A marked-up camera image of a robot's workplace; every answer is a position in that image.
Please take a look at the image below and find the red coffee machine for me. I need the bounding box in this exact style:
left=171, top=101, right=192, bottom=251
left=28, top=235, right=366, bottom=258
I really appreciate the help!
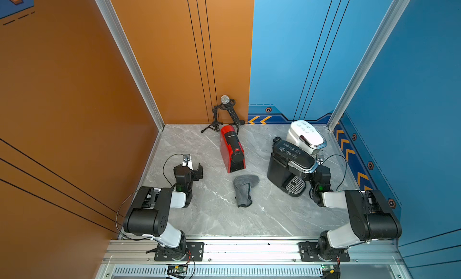
left=220, top=125, right=246, bottom=173

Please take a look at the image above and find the grey wiping cloth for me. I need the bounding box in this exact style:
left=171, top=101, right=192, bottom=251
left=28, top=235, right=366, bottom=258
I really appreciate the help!
left=234, top=175, right=259, bottom=208

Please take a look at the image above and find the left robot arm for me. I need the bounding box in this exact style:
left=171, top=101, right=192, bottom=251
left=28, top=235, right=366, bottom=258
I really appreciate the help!
left=123, top=165, right=203, bottom=261

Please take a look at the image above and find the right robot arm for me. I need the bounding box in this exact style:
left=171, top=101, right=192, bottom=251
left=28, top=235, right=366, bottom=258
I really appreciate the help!
left=310, top=166, right=402, bottom=261

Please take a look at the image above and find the black coffee machine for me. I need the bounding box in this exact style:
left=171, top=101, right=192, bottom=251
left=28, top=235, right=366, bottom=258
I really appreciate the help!
left=267, top=137, right=318, bottom=197

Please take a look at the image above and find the white coffee machine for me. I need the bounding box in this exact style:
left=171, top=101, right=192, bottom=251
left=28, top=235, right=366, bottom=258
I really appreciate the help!
left=286, top=120, right=327, bottom=155

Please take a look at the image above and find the microphone on black tripod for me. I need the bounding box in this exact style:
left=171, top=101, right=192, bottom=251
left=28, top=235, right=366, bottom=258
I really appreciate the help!
left=200, top=95, right=246, bottom=134

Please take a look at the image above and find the right green circuit board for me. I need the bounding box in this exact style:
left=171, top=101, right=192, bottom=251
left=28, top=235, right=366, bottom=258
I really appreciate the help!
left=321, top=265, right=341, bottom=279

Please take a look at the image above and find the green circuit board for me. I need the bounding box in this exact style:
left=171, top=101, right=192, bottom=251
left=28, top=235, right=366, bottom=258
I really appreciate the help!
left=166, top=265, right=188, bottom=279
left=321, top=265, right=341, bottom=279

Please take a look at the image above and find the left green circuit board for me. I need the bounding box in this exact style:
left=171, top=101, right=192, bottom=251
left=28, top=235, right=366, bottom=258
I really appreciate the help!
left=166, top=265, right=188, bottom=279

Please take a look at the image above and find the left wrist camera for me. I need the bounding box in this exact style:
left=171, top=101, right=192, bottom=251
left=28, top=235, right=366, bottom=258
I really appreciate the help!
left=182, top=154, right=193, bottom=169

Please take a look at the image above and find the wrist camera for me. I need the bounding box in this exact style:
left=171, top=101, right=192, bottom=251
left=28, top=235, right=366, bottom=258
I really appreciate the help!
left=316, top=154, right=325, bottom=166
left=182, top=154, right=193, bottom=169

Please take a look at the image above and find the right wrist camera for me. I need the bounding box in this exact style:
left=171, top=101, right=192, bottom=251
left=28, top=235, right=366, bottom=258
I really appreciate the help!
left=316, top=154, right=325, bottom=166

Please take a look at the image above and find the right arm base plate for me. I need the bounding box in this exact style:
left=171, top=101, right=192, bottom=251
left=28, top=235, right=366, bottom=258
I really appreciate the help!
left=298, top=241, right=351, bottom=262

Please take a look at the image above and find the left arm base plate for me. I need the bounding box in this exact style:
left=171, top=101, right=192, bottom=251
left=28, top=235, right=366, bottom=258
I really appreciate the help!
left=154, top=241, right=205, bottom=262

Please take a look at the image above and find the aluminium front rail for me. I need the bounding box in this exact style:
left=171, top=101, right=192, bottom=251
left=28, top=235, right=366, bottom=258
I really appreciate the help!
left=102, top=237, right=404, bottom=266

